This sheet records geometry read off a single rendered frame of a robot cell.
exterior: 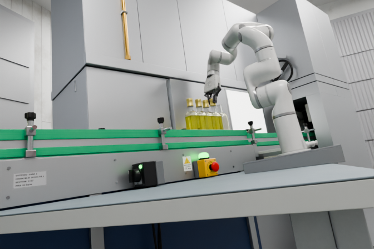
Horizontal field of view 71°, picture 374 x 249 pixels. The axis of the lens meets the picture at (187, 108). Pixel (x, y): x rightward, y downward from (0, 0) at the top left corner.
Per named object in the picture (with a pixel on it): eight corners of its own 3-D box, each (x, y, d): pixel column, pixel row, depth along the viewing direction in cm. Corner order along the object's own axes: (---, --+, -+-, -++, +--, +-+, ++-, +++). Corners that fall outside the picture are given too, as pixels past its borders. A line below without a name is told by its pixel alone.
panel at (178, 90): (265, 135, 205) (257, 94, 213) (269, 134, 203) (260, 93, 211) (173, 137, 147) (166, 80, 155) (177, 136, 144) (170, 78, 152)
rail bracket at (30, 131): (37, 159, 76) (37, 114, 79) (43, 155, 71) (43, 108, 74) (20, 160, 74) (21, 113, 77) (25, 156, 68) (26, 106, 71)
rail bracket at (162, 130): (166, 150, 106) (162, 118, 109) (177, 148, 101) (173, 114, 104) (158, 151, 103) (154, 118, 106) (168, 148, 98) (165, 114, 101)
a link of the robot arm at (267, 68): (271, 44, 110) (235, 59, 118) (288, 99, 106) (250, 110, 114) (276, 49, 118) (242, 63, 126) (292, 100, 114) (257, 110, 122)
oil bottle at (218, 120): (220, 150, 150) (213, 113, 155) (227, 148, 146) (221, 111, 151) (212, 150, 146) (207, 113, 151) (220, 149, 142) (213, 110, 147)
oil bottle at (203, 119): (205, 151, 142) (200, 113, 147) (212, 149, 138) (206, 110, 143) (197, 152, 139) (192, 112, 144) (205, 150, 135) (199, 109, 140)
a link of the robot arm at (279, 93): (295, 111, 103) (284, 74, 108) (263, 120, 110) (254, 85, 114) (300, 114, 111) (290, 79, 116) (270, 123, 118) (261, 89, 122)
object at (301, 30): (313, 109, 272) (293, 32, 293) (352, 99, 245) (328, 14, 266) (276, 105, 227) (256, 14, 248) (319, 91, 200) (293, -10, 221)
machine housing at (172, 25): (259, 165, 317) (239, 59, 349) (326, 157, 259) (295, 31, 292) (42, 197, 165) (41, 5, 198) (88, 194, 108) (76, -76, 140)
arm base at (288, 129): (319, 149, 109) (308, 114, 113) (320, 148, 97) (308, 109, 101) (280, 157, 114) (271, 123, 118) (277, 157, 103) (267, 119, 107)
